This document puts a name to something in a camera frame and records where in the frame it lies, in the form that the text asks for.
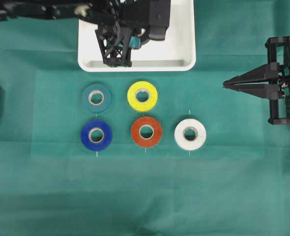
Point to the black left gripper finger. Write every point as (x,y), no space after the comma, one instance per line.
(114,45)

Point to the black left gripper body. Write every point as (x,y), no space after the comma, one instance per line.
(146,19)

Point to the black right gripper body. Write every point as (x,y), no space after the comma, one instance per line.
(278,55)

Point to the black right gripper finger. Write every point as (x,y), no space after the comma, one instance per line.
(267,91)
(265,73)

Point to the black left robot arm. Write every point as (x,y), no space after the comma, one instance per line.
(85,10)

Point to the white plastic tray case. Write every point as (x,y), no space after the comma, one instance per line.
(176,53)

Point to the green tape roll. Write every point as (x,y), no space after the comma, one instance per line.
(96,98)

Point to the yellow tape roll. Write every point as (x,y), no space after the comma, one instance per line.
(142,96)

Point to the red tape roll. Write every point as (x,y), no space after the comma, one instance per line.
(146,132)

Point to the blue tape roll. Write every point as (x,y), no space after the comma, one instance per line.
(96,135)

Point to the white tape roll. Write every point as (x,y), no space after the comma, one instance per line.
(190,134)

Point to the green table cloth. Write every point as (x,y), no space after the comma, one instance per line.
(236,184)

